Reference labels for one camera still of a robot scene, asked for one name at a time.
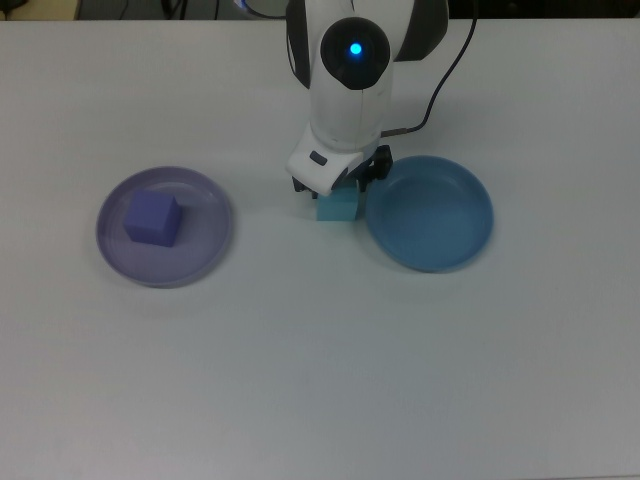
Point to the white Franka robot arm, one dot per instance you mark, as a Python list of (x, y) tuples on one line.
[(350, 100)]

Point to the blue plate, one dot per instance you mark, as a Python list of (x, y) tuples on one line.
[(430, 225)]

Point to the teal cube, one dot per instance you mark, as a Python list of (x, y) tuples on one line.
[(337, 207)]

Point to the purple cube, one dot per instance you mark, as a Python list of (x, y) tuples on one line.
[(150, 220)]

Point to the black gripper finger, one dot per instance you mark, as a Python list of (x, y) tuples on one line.
[(302, 189), (377, 165)]

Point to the purple plate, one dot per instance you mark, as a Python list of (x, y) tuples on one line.
[(200, 250)]

